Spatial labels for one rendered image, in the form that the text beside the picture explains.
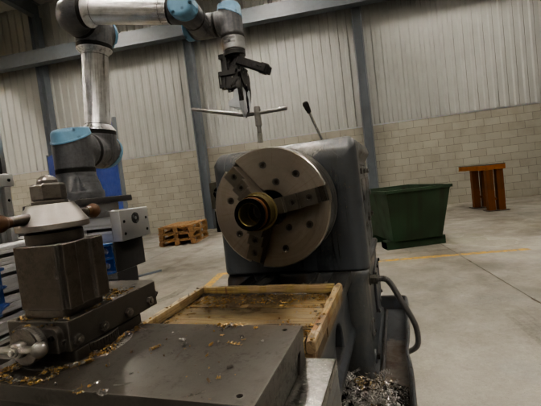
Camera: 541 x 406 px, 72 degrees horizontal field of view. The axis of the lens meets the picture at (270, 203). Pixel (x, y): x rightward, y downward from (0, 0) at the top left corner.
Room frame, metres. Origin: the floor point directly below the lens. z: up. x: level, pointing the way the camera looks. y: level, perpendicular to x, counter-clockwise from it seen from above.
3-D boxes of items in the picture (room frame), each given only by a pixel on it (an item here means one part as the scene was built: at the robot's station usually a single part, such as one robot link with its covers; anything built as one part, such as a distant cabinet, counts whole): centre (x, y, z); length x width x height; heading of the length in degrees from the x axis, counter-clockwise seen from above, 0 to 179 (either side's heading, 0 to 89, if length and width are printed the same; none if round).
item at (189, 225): (8.93, 2.14, 0.22); 1.25 x 0.86 x 0.44; 174
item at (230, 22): (1.23, 0.06, 1.68); 0.09 x 0.08 x 0.11; 80
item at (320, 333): (0.74, 0.08, 0.89); 0.36 x 0.30 x 0.04; 71
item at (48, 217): (0.45, 0.26, 1.13); 0.08 x 0.08 x 0.03
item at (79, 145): (1.20, 0.60, 1.33); 0.13 x 0.12 x 0.14; 170
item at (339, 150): (1.40, -0.13, 1.06); 0.59 x 0.48 x 0.39; 161
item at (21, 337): (0.48, 0.25, 0.99); 0.20 x 0.10 x 0.05; 161
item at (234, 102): (1.21, 0.07, 1.41); 0.06 x 0.03 x 0.09; 72
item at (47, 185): (0.45, 0.26, 1.17); 0.04 x 0.04 x 0.03
